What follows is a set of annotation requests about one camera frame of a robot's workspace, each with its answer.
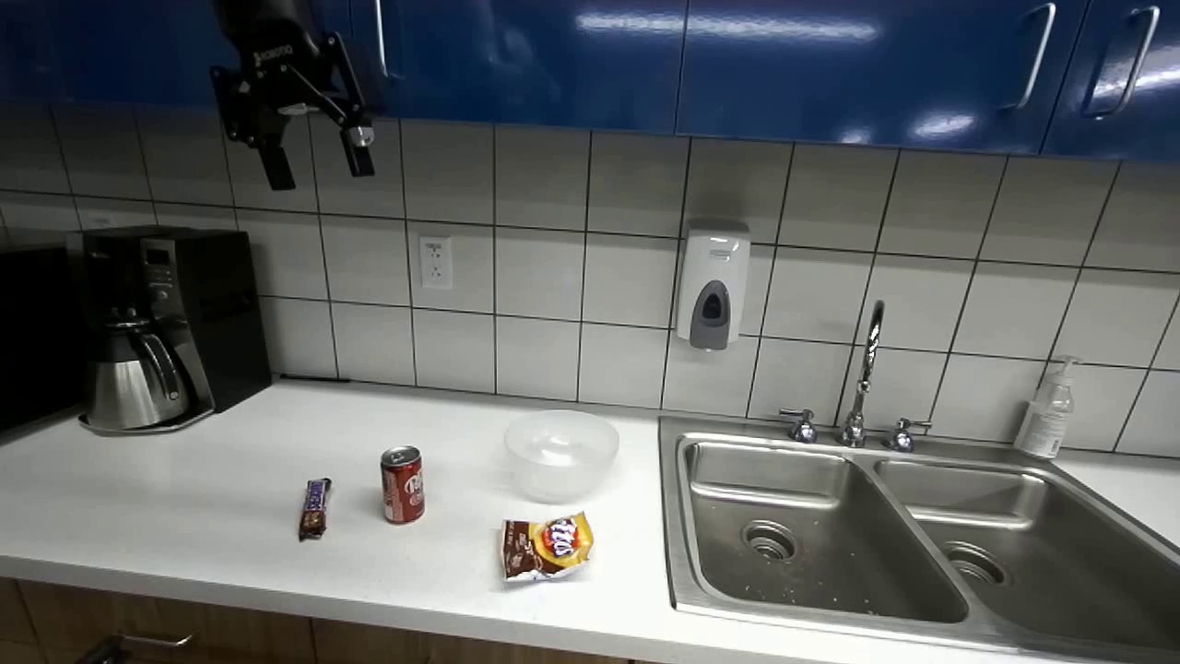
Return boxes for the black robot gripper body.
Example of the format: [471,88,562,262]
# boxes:
[209,32,372,142]

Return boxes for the brown yellow snack packet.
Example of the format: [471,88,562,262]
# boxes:
[500,512,594,585]

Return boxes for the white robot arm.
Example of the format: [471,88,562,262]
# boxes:
[209,0,375,192]

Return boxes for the clear plastic bowl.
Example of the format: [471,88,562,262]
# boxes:
[500,410,619,506]

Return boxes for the black coffee maker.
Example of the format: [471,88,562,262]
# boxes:
[81,224,272,431]

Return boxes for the black microwave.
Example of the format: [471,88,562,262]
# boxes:
[0,249,88,431]

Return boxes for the steel coffee carafe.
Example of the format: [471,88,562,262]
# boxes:
[83,316,192,437]

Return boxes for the brown candy bar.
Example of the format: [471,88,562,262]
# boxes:
[300,478,331,544]

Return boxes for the red soda can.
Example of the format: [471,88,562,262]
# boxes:
[380,447,425,523]

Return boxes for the chrome sink faucet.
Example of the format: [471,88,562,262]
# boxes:
[782,304,930,451]

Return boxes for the wooden lower cabinets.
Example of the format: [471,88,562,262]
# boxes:
[2,578,632,664]

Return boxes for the blue upper cabinets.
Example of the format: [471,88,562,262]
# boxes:
[0,0,1180,162]

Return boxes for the stainless double sink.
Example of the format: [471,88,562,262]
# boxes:
[657,422,1180,664]

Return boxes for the white pump soap bottle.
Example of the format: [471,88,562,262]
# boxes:
[1013,358,1072,459]

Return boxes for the white wall outlet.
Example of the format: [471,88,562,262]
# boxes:
[418,233,455,292]

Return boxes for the white wall soap dispenser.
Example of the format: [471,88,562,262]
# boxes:
[680,221,751,350]

